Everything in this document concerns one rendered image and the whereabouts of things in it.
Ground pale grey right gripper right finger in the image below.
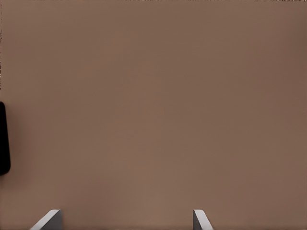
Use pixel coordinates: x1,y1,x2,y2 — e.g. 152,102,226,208
192,209,214,230

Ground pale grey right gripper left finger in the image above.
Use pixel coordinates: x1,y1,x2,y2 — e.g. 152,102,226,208
29,209,64,230

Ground black storage box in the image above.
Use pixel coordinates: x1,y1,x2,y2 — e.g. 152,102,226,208
0,101,12,176

